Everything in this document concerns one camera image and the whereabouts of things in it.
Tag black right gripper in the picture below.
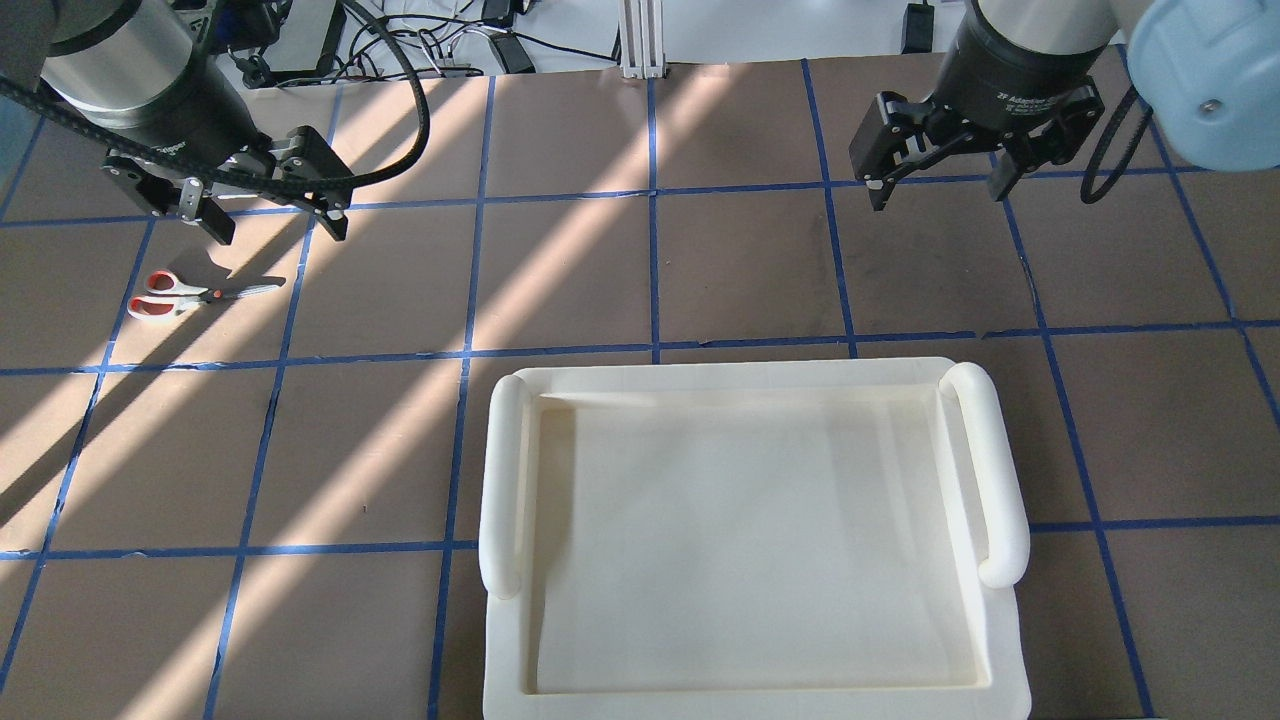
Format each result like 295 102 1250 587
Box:
849 15 1105 211

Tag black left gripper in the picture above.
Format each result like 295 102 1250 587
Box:
90 76 353 246

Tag red handled scissors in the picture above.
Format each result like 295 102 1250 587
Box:
125 269 282 320

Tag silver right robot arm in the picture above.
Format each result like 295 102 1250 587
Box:
849 1 1279 211

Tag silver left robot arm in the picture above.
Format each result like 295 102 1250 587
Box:
3 1 351 245

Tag black right power adapter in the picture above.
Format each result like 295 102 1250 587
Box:
900 1 934 55

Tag black power adapter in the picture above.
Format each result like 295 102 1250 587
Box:
489 33 538 76
900 1 934 55

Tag white cabinet top tray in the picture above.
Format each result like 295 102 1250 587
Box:
477 357 1032 719

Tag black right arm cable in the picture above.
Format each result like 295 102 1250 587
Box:
1079 85 1153 205

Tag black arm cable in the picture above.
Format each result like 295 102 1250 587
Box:
1079 85 1153 205
0 0 433 195

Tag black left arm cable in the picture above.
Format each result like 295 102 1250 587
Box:
0 0 433 195

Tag aluminium frame post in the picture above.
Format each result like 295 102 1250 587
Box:
618 0 668 79

